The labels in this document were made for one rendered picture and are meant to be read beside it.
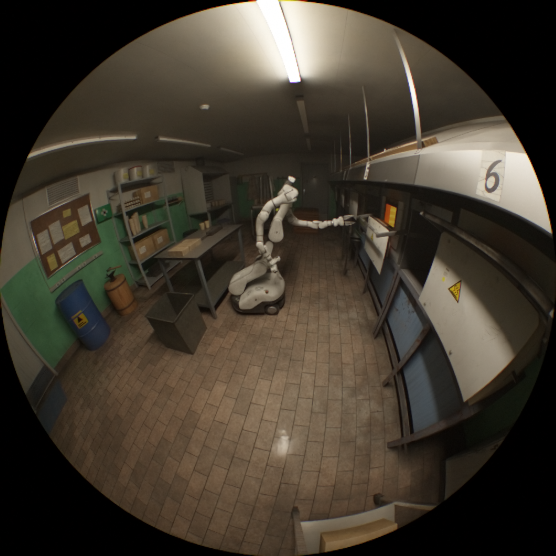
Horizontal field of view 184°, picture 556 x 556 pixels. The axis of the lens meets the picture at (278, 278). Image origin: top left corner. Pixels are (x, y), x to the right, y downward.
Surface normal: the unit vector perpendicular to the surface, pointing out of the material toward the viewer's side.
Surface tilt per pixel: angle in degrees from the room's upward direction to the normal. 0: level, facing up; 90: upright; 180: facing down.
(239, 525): 0
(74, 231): 90
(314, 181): 90
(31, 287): 90
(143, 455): 0
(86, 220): 90
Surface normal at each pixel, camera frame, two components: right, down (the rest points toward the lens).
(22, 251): 0.98, 0.07
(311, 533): -0.04, -0.85
